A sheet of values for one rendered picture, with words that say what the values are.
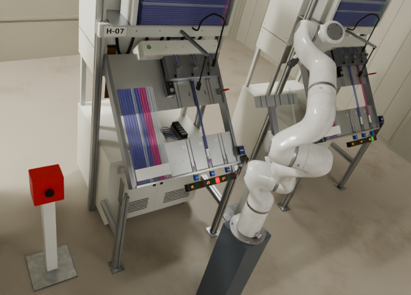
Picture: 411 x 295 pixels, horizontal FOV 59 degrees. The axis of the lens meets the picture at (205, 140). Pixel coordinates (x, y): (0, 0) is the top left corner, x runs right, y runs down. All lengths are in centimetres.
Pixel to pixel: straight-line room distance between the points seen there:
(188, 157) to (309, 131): 101
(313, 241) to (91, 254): 164
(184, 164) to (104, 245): 85
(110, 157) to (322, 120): 139
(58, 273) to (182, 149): 105
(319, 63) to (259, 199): 68
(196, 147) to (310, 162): 97
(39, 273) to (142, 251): 62
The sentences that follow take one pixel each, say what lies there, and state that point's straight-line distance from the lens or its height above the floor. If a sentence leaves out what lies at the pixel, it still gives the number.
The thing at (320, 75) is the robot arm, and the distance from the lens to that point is 126.
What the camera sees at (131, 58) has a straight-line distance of 205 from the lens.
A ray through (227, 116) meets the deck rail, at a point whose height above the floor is 92.
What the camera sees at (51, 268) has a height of 3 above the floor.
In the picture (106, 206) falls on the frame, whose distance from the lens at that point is 234.
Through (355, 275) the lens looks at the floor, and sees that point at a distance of 301.
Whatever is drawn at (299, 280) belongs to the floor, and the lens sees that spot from 275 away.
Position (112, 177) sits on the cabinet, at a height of 50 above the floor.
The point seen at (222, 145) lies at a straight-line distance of 217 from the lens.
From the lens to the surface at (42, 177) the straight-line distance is 187.
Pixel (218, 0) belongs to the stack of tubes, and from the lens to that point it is 209.
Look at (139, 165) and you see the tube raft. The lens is 191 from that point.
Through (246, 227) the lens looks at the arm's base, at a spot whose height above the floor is 77.
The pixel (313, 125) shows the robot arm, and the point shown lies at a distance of 117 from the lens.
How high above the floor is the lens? 208
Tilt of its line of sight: 36 degrees down
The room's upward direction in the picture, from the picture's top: 16 degrees clockwise
